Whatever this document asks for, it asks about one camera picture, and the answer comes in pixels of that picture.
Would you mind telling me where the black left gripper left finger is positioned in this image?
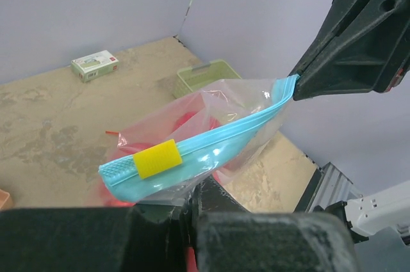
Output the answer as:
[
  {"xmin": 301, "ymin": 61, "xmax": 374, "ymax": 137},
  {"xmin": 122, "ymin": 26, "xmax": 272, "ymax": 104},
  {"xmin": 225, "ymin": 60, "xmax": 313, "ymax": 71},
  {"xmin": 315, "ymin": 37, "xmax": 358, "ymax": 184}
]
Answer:
[{"xmin": 1, "ymin": 204, "xmax": 186, "ymax": 271}]

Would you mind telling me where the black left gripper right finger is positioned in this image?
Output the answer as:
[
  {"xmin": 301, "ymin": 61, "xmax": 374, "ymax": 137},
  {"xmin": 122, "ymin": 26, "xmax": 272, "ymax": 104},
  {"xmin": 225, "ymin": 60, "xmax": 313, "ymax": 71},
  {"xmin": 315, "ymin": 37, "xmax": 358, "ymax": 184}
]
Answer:
[{"xmin": 192, "ymin": 178, "xmax": 357, "ymax": 271}]

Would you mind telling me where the clear bag blue zipper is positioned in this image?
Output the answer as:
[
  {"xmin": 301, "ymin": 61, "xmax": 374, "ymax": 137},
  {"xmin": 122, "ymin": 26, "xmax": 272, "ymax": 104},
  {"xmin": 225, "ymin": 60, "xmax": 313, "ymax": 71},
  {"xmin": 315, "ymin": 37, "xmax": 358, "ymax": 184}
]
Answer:
[{"xmin": 99, "ymin": 75, "xmax": 298, "ymax": 205}]

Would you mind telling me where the clear bag red zipper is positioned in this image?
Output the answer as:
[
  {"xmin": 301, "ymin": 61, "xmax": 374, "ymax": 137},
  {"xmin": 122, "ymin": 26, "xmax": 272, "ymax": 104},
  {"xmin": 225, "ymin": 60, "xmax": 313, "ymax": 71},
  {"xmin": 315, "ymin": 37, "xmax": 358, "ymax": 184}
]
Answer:
[{"xmin": 104, "ymin": 131, "xmax": 129, "ymax": 147}]

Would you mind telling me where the red fake pepper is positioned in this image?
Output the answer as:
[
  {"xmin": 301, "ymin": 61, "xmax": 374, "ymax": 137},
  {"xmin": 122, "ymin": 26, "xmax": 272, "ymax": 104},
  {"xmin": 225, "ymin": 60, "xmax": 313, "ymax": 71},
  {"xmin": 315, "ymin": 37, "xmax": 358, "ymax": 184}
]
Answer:
[{"xmin": 172, "ymin": 111, "xmax": 221, "ymax": 132}]

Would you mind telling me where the yellow zipper slider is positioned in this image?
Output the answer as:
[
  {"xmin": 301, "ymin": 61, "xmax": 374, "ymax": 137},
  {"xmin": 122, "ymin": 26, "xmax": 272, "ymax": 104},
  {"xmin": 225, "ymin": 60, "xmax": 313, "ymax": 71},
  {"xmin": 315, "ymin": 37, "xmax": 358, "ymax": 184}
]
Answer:
[{"xmin": 133, "ymin": 139, "xmax": 183, "ymax": 179}]

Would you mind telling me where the pink desk organizer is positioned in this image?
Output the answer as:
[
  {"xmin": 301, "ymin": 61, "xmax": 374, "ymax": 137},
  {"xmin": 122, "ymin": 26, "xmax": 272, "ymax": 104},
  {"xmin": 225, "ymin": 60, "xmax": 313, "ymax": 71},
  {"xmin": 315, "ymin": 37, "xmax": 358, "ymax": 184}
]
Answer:
[{"xmin": 0, "ymin": 189, "xmax": 13, "ymax": 211}]

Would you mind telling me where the green perforated basket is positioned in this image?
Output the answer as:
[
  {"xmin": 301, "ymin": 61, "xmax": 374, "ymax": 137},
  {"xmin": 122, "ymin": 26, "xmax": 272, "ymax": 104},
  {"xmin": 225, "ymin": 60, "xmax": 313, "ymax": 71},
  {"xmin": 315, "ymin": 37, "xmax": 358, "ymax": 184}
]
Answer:
[{"xmin": 173, "ymin": 60, "xmax": 241, "ymax": 99}]

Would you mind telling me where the small green white box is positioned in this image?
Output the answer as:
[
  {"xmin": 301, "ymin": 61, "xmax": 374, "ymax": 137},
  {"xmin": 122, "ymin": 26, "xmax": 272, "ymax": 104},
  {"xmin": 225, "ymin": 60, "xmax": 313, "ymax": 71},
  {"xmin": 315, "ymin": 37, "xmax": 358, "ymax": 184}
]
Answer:
[{"xmin": 70, "ymin": 50, "xmax": 120, "ymax": 83}]

